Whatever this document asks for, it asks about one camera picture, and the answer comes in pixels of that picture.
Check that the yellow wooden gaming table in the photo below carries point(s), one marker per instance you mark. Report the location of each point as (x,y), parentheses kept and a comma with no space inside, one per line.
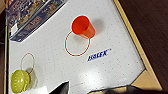
(110,70)

